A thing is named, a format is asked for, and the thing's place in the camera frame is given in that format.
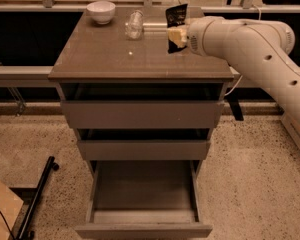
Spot white ceramic bowl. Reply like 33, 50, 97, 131
86, 1, 116, 25

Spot grey metal rail frame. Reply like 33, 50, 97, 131
0, 60, 259, 88

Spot grey drawer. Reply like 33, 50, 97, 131
61, 83, 223, 129
77, 129, 210, 161
75, 160, 212, 239

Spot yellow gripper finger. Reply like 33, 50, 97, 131
167, 26, 187, 48

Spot grey top drawer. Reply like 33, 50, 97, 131
61, 83, 223, 129

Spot black rxbar chocolate bar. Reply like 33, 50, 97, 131
165, 4, 187, 53

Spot grey drawer cabinet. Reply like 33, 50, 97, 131
54, 8, 229, 167

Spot left cardboard box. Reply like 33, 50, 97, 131
0, 180, 23, 240

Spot grey middle drawer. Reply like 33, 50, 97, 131
77, 129, 210, 161

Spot black metal bar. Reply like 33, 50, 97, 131
16, 156, 59, 240

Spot grey bottom drawer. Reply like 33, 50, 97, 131
75, 160, 212, 239

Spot white power cable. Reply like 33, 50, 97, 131
223, 4, 262, 97

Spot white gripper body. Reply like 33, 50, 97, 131
187, 17, 210, 56

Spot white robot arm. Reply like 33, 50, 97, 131
167, 16, 300, 125

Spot clear glass jar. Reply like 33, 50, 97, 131
125, 10, 143, 40

